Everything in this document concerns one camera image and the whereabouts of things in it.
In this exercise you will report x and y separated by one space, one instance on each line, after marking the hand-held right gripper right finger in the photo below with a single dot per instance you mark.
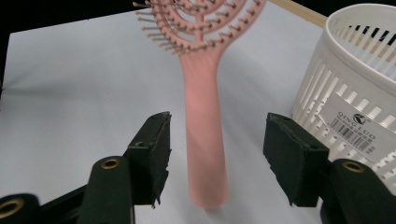
295 158

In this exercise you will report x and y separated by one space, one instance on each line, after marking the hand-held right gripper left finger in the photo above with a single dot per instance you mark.
151 155

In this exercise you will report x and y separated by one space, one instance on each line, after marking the pink hairbrush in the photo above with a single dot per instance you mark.
204 124

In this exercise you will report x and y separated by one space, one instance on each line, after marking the white plastic basket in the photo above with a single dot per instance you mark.
330 71

